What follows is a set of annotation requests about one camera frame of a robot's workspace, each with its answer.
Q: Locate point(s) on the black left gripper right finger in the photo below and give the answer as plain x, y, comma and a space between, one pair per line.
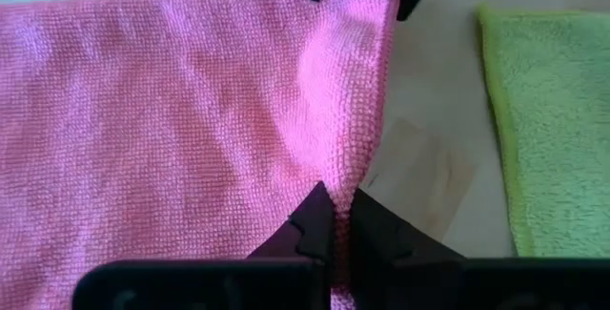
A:
429, 286

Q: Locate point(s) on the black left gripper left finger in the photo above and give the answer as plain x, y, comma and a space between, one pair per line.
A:
238, 286

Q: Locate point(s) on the pink microfiber towel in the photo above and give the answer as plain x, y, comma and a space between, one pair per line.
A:
167, 124

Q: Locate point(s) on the lime green microfiber towel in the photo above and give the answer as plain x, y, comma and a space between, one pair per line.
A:
557, 133

